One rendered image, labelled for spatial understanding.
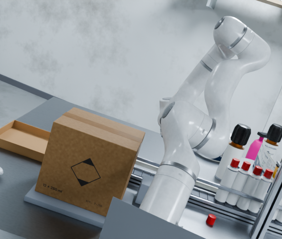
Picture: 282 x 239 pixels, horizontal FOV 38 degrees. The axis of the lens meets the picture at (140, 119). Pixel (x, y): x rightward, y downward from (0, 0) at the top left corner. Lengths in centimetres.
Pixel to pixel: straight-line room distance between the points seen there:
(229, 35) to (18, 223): 93
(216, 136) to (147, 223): 39
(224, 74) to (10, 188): 84
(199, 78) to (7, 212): 87
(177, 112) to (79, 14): 411
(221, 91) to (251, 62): 17
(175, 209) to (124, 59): 400
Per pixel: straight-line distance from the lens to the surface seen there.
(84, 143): 138
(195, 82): 165
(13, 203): 145
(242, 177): 182
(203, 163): 223
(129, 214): 107
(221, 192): 183
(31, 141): 194
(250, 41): 148
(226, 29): 146
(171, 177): 118
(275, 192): 170
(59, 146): 141
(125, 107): 510
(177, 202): 116
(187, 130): 124
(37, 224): 137
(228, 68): 140
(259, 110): 483
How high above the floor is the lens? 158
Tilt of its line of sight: 16 degrees down
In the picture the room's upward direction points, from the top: 19 degrees clockwise
